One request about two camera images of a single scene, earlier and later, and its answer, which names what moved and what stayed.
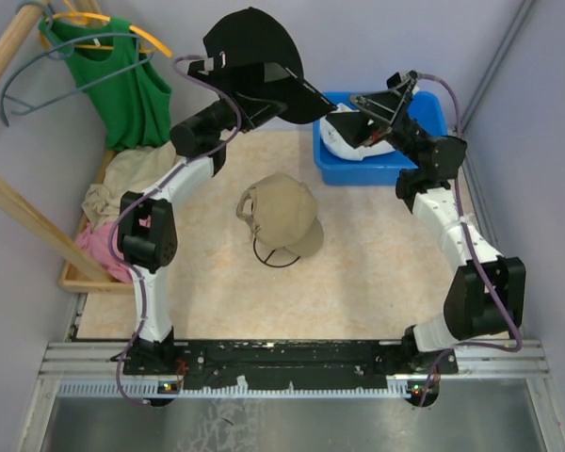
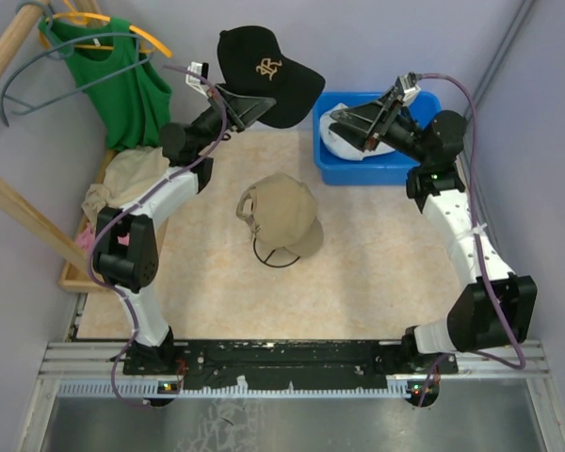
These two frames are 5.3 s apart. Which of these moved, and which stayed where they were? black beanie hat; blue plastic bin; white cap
Moved: black beanie hat
Stayed: blue plastic bin; white cap
